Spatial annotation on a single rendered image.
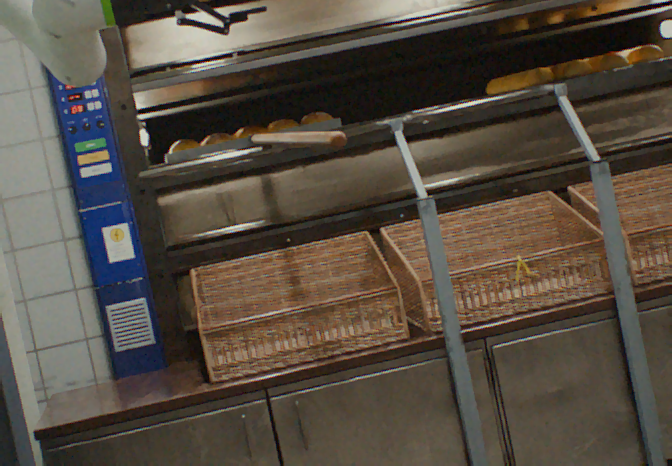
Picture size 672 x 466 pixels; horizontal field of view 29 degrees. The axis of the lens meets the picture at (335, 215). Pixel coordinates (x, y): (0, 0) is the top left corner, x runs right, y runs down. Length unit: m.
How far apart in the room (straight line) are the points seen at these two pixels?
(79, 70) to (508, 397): 1.64
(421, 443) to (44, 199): 1.34
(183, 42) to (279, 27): 0.29
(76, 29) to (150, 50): 1.58
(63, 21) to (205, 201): 1.67
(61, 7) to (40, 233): 1.68
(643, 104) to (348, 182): 0.97
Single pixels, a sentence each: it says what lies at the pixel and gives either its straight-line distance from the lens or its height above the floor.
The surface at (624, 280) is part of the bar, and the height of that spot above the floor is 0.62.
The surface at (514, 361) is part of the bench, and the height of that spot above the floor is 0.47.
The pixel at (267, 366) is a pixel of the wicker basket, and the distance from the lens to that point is 3.48.
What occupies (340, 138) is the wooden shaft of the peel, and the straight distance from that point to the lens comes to 2.18.
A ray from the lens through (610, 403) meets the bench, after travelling 3.64.
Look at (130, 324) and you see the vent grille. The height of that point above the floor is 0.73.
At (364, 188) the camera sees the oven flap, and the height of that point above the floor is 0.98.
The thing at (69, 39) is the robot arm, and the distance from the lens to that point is 2.37.
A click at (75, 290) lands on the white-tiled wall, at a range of 3.94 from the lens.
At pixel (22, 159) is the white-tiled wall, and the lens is 3.94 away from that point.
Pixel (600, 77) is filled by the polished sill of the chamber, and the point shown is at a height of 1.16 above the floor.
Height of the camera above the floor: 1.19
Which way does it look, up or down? 4 degrees down
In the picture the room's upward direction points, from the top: 12 degrees counter-clockwise
